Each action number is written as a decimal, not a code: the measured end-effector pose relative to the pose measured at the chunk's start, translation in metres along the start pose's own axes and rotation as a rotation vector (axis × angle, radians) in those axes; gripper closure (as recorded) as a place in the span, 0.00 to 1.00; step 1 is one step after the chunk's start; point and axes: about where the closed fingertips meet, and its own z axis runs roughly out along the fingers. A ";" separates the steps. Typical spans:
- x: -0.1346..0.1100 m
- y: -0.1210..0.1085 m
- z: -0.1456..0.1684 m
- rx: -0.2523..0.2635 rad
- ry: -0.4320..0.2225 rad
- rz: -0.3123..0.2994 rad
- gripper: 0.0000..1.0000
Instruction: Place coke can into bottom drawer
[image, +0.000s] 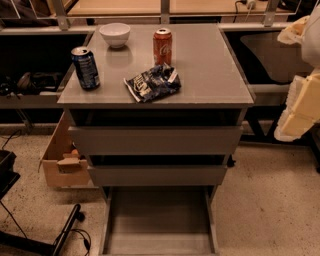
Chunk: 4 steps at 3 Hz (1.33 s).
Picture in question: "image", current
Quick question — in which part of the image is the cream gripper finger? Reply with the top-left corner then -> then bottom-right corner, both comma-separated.
277,15 -> 310,45
274,109 -> 315,142

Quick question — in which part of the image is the red coke can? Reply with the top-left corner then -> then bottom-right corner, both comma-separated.
153,28 -> 172,65

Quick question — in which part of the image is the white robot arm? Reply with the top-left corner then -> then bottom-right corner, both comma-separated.
274,5 -> 320,142

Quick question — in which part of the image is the grey drawer cabinet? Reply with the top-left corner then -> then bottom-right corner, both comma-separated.
59,24 -> 253,186

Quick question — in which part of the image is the open grey bottom drawer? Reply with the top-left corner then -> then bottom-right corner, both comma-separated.
99,187 -> 220,256

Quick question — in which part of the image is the grey middle drawer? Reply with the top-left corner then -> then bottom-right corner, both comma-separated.
88,165 -> 227,186

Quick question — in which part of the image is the grey top drawer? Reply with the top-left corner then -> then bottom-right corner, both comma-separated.
69,126 -> 242,155

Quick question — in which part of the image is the blue soda can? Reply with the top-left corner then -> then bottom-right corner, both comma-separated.
71,46 -> 100,90

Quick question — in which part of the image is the blue chip bag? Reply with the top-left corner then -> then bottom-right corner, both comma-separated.
124,63 -> 181,103

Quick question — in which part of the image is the white ceramic bowl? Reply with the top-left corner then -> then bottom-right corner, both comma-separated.
99,23 -> 131,48

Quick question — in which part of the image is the cardboard box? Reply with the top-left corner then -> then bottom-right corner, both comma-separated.
41,114 -> 90,187

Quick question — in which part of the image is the black chair base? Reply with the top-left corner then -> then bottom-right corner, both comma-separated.
0,149 -> 86,256

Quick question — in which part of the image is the black cable on floor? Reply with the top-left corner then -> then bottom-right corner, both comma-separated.
53,228 -> 92,256

